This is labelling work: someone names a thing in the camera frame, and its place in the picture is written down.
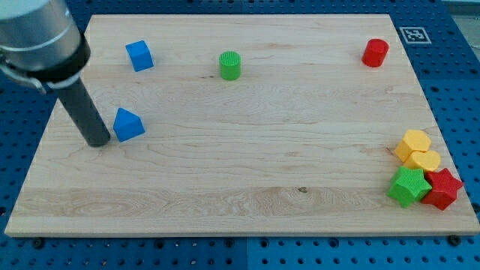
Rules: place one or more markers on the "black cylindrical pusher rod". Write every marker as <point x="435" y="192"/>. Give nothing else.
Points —
<point x="80" y="107"/>

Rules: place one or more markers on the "blue triangle block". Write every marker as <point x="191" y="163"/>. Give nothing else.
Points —
<point x="127" y="125"/>

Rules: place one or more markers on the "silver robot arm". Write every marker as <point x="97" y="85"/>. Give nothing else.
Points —
<point x="42" y="48"/>

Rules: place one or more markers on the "wooden board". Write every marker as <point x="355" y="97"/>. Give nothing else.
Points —
<point x="301" y="144"/>

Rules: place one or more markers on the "blue cube block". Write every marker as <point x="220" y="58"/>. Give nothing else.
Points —
<point x="140" y="55"/>

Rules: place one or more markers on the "black bolt front left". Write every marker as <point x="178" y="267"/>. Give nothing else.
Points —
<point x="38" y="243"/>

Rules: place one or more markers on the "black bolt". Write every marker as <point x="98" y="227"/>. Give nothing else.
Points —
<point x="454" y="240"/>
<point x="38" y="243"/>

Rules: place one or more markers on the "green cylinder block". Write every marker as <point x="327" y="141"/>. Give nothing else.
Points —
<point x="230" y="65"/>

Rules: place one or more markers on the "red cylinder block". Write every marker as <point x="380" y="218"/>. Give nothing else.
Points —
<point x="375" y="53"/>

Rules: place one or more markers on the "yellow hexagon block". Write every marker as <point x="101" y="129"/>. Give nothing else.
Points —
<point x="412" y="141"/>

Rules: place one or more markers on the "white fiducial marker tag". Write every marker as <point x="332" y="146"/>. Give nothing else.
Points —
<point x="414" y="35"/>

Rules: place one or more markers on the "green star block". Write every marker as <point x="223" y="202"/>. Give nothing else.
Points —
<point x="408" y="186"/>

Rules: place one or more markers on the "yellow heart block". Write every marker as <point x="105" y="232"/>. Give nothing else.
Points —
<point x="428" y="161"/>

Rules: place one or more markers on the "red star block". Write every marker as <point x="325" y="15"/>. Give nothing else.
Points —
<point x="444" y="189"/>

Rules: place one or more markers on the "black bolt front right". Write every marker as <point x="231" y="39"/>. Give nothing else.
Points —
<point x="454" y="240"/>

